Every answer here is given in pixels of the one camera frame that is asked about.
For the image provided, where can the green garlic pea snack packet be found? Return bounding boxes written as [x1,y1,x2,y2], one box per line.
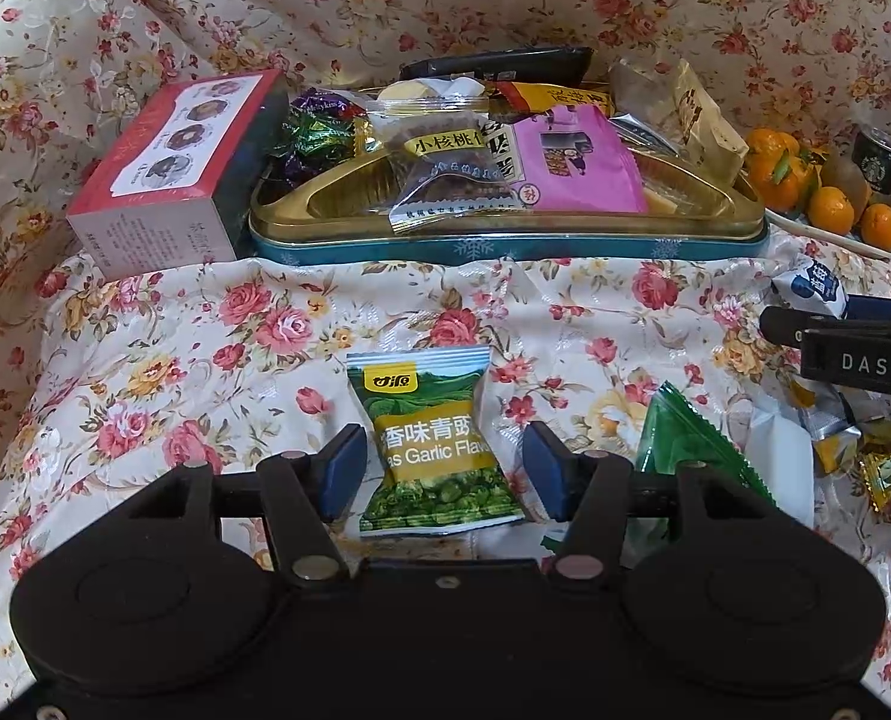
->
[346,346,523,538]

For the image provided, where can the blue white small snack packet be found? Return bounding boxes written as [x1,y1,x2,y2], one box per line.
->
[772,257,847,319]

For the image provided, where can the white fruit plate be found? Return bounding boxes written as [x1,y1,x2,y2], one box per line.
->
[764,210,891,260]

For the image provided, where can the silver yellow snack wrapper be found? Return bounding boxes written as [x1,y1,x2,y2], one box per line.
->
[788,377,862,476]

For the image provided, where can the mandarin orange front right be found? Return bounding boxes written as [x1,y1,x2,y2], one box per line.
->
[859,203,891,252]

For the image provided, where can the green white triangular snack packet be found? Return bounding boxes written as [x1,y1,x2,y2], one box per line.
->
[541,379,778,553]

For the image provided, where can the mandarin orange front left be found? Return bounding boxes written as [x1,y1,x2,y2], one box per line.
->
[806,185,855,236]

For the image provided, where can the gold foil candy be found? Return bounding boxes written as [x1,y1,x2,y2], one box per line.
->
[857,416,891,514]

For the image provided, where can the white plain snack packet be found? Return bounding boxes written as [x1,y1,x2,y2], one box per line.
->
[745,408,815,528]

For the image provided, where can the brown kiwi fruit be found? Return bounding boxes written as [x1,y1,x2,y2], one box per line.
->
[821,156,872,223]

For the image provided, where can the black starbucks can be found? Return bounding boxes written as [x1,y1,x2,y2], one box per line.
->
[852,125,891,195]

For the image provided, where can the mandarin orange with leaf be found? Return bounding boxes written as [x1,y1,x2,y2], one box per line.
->
[745,127,818,215]

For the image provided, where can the floral sofa cover cloth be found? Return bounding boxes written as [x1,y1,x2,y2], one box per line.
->
[0,0,891,706]

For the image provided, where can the beige paper snack packet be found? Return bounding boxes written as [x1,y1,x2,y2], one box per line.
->
[610,59,749,185]

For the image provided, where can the pink snack packet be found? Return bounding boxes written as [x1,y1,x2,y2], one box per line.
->
[507,104,649,215]

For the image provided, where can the gold teal tin tray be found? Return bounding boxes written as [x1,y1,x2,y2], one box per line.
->
[248,88,771,269]

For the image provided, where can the red white tea box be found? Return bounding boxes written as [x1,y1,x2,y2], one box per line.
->
[66,70,289,280]

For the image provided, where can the black remote control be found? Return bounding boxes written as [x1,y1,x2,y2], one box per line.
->
[400,46,593,86]

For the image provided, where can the orange snack packet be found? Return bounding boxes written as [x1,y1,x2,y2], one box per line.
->
[494,82,616,117]

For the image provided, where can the purple green foil candies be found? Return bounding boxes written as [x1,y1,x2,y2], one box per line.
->
[269,88,369,192]

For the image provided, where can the clear walnut snack packet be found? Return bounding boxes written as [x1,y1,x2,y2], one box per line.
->
[369,98,521,234]

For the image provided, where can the white round candy packet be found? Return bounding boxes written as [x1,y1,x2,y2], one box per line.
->
[377,76,486,107]

